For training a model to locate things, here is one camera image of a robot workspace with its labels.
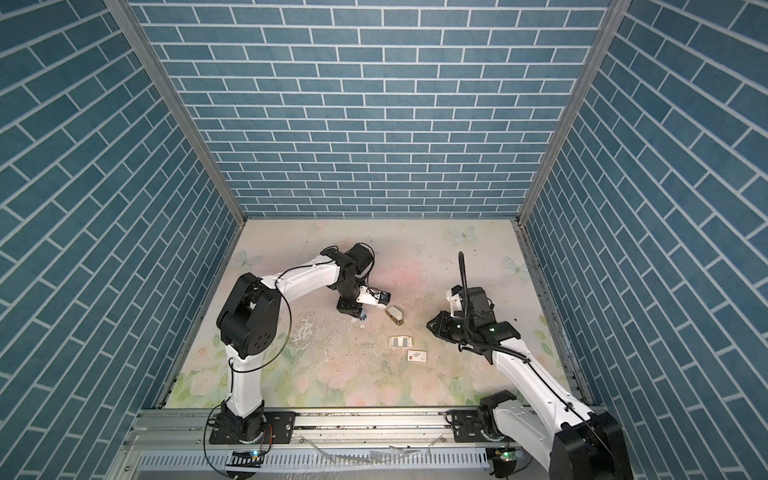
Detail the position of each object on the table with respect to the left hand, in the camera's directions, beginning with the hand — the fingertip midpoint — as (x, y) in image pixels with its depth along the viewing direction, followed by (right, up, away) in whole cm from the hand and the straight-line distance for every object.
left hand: (359, 303), depth 94 cm
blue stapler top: (+2, -3, -2) cm, 4 cm away
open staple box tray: (+13, -10, -5) cm, 17 cm away
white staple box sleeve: (+19, -13, -9) cm, 25 cm away
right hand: (+21, -3, -12) cm, 24 cm away
